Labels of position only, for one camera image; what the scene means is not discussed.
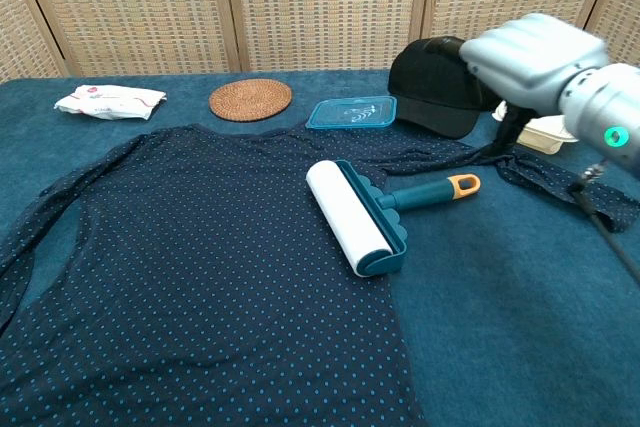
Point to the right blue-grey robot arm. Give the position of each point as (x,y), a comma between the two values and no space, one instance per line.
(605,107)

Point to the teal blue table cloth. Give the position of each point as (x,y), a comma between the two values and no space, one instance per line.
(500,322)

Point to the cream rectangular food container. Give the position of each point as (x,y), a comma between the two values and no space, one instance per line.
(545,139)

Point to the blue plastic container lid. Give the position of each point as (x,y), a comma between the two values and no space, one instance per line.
(350,114)

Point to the bamboo folding screen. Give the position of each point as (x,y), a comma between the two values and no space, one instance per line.
(320,7)

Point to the black baseball cap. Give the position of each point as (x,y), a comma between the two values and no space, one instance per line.
(430,92)

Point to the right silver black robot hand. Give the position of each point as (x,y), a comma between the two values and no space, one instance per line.
(530,62)

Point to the white tissue packet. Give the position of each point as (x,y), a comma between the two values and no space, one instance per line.
(110,102)

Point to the round woven rattan coaster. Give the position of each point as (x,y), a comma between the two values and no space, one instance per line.
(250,99)

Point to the navy polka dot shirt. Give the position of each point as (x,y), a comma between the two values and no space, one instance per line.
(200,272)

